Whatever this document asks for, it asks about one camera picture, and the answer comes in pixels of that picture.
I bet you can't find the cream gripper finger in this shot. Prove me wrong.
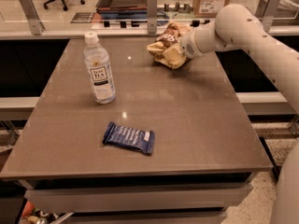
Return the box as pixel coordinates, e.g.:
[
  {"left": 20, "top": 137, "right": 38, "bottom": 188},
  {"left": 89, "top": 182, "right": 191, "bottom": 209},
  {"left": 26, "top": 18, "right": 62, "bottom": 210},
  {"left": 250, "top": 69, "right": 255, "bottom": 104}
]
[{"left": 163, "top": 43, "right": 187, "bottom": 69}]

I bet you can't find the brown chip bag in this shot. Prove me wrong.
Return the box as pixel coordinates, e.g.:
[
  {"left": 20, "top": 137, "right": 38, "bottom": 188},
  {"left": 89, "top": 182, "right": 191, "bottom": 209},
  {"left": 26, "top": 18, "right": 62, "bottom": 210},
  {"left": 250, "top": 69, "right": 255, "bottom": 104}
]
[{"left": 147, "top": 21, "right": 190, "bottom": 69}]

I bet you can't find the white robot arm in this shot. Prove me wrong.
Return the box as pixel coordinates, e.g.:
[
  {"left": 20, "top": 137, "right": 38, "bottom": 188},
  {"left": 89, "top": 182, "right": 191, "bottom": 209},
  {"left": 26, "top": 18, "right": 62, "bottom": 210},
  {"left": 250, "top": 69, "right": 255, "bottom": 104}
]
[{"left": 170, "top": 4, "right": 299, "bottom": 224}]

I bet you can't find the clear tea water bottle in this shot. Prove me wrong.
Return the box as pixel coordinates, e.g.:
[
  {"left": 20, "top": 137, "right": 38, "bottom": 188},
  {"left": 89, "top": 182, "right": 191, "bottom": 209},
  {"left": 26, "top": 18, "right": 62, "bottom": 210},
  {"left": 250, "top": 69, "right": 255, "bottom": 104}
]
[{"left": 84, "top": 32, "right": 116, "bottom": 104}]

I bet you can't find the blue snack bar wrapper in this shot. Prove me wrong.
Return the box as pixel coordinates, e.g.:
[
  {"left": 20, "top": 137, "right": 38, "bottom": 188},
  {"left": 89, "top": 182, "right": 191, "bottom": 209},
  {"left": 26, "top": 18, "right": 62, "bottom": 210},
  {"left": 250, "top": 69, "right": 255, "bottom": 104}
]
[{"left": 102, "top": 122, "right": 155, "bottom": 155}]

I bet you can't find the grey table drawer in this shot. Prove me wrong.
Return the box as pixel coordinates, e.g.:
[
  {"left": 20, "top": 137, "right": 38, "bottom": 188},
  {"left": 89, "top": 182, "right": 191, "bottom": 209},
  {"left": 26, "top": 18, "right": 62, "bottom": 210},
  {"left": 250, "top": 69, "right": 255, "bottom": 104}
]
[{"left": 25, "top": 183, "right": 253, "bottom": 213}]

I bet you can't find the black floor bar with wheel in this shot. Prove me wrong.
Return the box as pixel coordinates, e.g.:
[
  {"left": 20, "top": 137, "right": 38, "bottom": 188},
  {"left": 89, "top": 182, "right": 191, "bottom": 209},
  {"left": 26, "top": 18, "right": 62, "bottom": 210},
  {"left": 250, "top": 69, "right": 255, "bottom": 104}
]
[{"left": 260, "top": 137, "right": 281, "bottom": 180}]

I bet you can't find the middle metal glass bracket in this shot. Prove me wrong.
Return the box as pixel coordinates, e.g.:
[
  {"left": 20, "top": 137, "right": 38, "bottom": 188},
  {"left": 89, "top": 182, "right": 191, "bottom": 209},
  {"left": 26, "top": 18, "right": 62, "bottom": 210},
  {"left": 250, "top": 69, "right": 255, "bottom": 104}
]
[{"left": 147, "top": 0, "right": 157, "bottom": 34}]

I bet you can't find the metal glass bracket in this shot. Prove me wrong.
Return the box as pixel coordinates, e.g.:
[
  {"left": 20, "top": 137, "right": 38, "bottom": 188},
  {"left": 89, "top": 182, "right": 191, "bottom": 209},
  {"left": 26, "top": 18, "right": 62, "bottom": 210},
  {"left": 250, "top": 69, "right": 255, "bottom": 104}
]
[
  {"left": 147, "top": 0, "right": 157, "bottom": 34},
  {"left": 255, "top": 0, "right": 280, "bottom": 32},
  {"left": 19, "top": 0, "right": 44, "bottom": 35}
]

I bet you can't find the right metal glass bracket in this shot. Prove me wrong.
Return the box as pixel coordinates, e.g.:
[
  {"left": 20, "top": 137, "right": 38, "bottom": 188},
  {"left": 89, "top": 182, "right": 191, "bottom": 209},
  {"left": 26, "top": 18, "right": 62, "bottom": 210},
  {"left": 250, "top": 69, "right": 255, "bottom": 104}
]
[{"left": 255, "top": 0, "right": 280, "bottom": 32}]

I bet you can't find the left metal glass bracket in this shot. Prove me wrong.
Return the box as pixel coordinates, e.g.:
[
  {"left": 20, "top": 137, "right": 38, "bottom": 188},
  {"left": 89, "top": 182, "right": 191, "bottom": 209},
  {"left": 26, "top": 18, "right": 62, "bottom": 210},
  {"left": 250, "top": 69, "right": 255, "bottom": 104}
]
[{"left": 19, "top": 0, "right": 44, "bottom": 35}]

